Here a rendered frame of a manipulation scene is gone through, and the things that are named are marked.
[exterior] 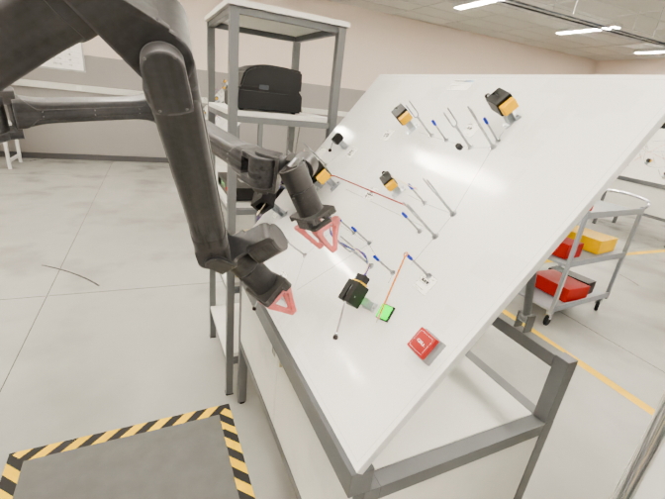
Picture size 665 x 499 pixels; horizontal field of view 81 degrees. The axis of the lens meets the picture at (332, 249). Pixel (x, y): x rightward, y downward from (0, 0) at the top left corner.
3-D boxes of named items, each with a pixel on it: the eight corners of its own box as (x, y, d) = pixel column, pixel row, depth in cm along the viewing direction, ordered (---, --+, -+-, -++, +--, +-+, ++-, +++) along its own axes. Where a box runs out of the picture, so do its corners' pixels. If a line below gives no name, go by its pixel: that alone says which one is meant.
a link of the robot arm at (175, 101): (123, -11, 39) (122, 52, 34) (184, -11, 41) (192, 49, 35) (196, 233, 75) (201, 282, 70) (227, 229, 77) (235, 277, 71)
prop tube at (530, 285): (524, 326, 109) (539, 227, 95) (517, 321, 111) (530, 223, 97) (533, 322, 110) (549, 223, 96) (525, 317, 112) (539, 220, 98)
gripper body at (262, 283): (270, 272, 87) (248, 250, 83) (292, 283, 79) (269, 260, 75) (250, 295, 85) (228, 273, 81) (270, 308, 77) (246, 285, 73)
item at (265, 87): (235, 109, 164) (236, 58, 157) (223, 105, 183) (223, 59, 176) (301, 115, 177) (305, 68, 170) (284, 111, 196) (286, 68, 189)
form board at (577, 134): (237, 251, 176) (234, 249, 175) (382, 76, 173) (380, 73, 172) (361, 474, 78) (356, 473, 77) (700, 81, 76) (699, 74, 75)
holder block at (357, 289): (347, 304, 98) (336, 297, 95) (358, 285, 99) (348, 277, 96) (357, 309, 94) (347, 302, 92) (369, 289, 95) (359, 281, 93)
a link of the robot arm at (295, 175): (273, 171, 78) (298, 162, 76) (282, 160, 84) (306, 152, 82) (287, 201, 81) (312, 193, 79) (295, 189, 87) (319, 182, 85)
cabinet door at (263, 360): (272, 425, 144) (278, 335, 130) (239, 341, 189) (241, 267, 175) (277, 423, 145) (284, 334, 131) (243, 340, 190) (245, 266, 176)
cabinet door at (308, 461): (332, 588, 98) (352, 477, 84) (270, 426, 144) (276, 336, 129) (341, 583, 99) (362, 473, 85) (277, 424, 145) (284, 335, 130)
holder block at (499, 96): (502, 105, 107) (488, 80, 102) (524, 119, 99) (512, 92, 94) (488, 117, 109) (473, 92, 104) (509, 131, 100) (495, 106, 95)
